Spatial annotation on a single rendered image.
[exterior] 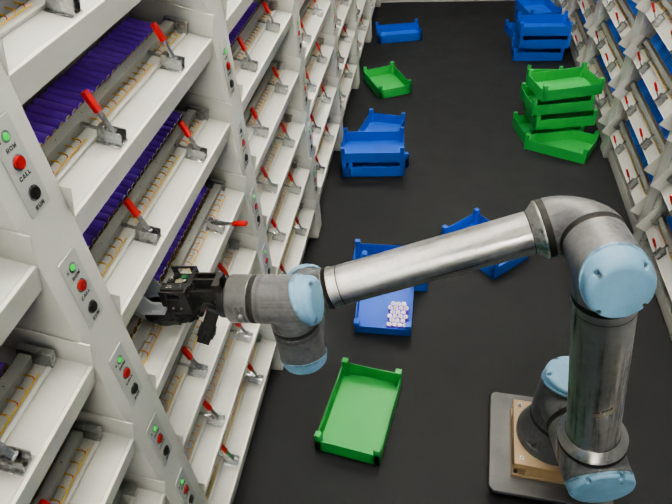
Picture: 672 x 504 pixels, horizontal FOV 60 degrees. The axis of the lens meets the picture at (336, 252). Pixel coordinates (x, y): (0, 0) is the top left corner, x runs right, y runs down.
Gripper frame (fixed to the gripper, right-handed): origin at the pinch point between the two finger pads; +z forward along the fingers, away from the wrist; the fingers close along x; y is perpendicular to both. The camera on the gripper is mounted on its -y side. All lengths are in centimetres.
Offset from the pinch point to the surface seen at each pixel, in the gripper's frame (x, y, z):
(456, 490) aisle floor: -10, -87, -60
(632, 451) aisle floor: -28, -91, -110
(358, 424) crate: -28, -84, -30
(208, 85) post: -46, 23, -7
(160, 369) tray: 10.5, -6.2, -7.0
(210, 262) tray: -18.9, -6.3, -7.2
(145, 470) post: 24.3, -17.9, -5.3
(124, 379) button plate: 20.5, 4.7, -8.9
